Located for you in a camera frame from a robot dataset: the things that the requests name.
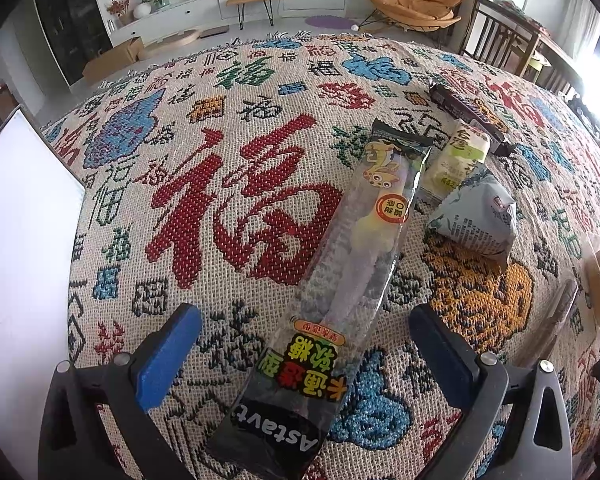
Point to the orange lounge chair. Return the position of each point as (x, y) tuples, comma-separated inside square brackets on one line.
[(410, 5)]

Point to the red flowers in vase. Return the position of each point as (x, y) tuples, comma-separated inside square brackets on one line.
[(120, 7)]

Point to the grey flat device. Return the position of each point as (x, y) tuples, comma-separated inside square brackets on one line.
[(214, 31)]

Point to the black glass display cabinet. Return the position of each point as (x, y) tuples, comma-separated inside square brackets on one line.
[(70, 25)]

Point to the dark chocolate bar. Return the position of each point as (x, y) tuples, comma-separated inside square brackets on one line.
[(460, 105)]

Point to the brown cardboard box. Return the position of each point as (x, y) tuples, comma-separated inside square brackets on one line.
[(112, 57)]

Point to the white cardboard box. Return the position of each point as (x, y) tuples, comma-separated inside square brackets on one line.
[(25, 260)]

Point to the white round vase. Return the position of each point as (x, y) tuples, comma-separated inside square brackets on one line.
[(142, 10)]

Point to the pale rice cracker packet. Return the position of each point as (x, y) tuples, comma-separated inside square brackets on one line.
[(455, 160)]

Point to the grey triangular snack packet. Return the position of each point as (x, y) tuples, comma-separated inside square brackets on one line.
[(475, 220)]

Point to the long clear gummy candy packet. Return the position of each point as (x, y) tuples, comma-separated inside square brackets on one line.
[(340, 260)]

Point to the printed woven blanket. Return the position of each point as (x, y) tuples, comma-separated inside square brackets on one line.
[(230, 220)]

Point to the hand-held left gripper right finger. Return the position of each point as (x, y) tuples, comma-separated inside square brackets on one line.
[(440, 355)]

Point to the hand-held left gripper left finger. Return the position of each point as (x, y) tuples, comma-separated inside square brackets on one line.
[(167, 360)]

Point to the wooden dining table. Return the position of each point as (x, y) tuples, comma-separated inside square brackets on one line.
[(555, 45)]

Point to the dark wooden chair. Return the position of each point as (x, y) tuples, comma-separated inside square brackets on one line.
[(500, 35)]

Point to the purple floor mat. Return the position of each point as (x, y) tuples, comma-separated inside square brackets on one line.
[(327, 22)]

